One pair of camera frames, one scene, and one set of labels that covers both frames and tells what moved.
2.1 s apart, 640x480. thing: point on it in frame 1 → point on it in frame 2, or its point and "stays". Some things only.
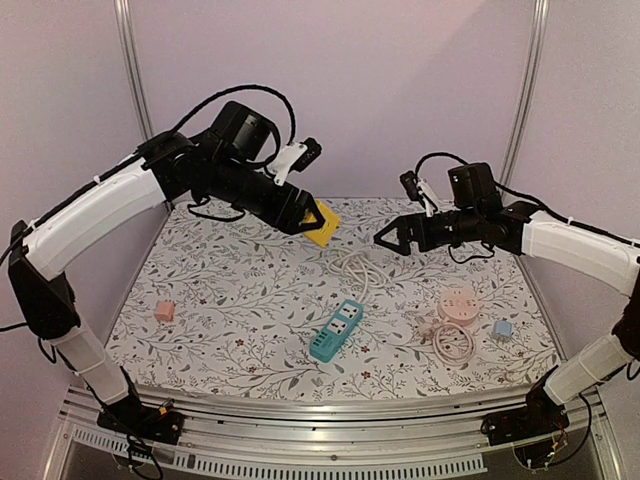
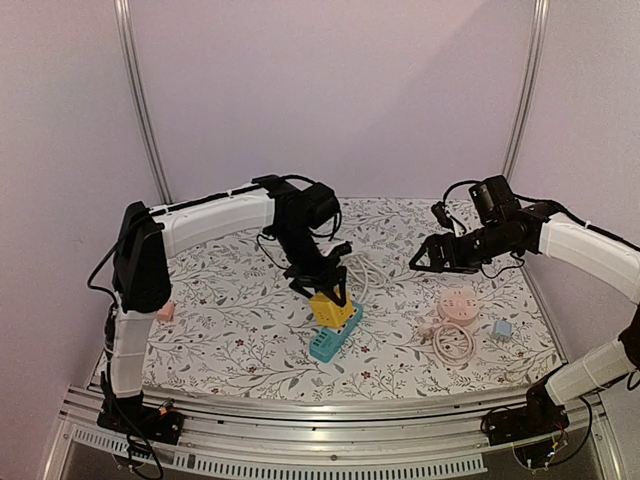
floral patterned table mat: x=223 y=306 stays
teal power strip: x=334 y=335 stays
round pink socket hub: x=458 y=306 stays
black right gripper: x=412 y=235 → x=451 y=251
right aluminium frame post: x=528 y=94 stays
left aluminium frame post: x=131 y=61 stays
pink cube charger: x=165 y=310 stays
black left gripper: x=282 y=215 → x=321 y=279
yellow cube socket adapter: x=322 y=235 → x=328 y=313
